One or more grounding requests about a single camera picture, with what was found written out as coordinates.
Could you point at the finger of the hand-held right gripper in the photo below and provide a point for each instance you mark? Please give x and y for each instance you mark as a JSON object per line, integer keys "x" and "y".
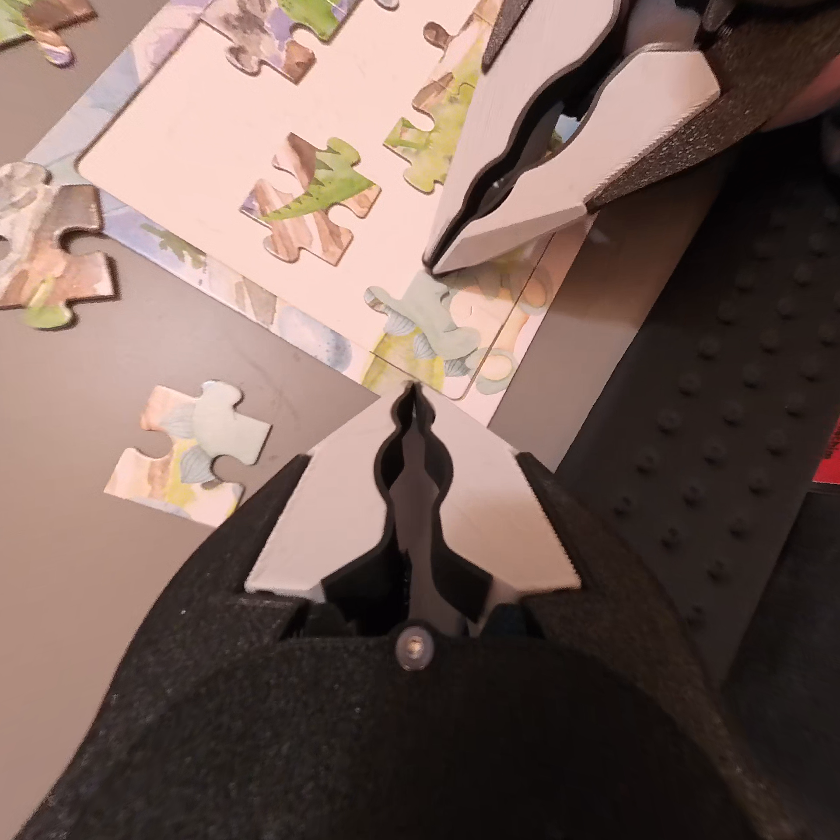
{"x": 630, "y": 131}
{"x": 525, "y": 65}

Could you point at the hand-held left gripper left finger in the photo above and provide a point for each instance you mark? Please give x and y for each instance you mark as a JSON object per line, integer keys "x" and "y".
{"x": 328, "y": 525}

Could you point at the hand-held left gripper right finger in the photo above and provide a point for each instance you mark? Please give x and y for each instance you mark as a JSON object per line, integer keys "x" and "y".
{"x": 499, "y": 525}

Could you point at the group of assembled puzzle pieces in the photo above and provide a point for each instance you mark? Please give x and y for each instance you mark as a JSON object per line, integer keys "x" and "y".
{"x": 453, "y": 79}

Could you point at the green grass puzzle piece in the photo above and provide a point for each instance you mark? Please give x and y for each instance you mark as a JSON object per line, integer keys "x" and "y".
{"x": 420, "y": 151}

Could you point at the pale yellow teal puzzle piece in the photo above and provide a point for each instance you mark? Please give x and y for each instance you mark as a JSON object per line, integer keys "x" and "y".
{"x": 210, "y": 426}

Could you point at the green and brown puzzle piece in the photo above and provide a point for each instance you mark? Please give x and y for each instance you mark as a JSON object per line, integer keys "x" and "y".
{"x": 308, "y": 197}

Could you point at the dinosaur puzzle tray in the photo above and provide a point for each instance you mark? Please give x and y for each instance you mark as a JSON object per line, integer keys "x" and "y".
{"x": 197, "y": 131}

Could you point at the brown grey puzzle piece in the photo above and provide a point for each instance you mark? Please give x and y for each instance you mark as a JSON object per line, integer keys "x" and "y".
{"x": 46, "y": 262}

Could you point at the small green brown puzzle piece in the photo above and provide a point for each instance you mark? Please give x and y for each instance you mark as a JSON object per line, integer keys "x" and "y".
{"x": 39, "y": 19}

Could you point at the grey desk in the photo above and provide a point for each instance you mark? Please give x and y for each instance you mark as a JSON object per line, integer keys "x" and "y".
{"x": 98, "y": 623}

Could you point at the person's right hand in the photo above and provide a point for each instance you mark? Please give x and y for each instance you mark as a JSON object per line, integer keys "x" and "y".
{"x": 814, "y": 98}

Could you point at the black dimpled surface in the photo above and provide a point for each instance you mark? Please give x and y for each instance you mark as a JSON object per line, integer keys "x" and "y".
{"x": 722, "y": 426}

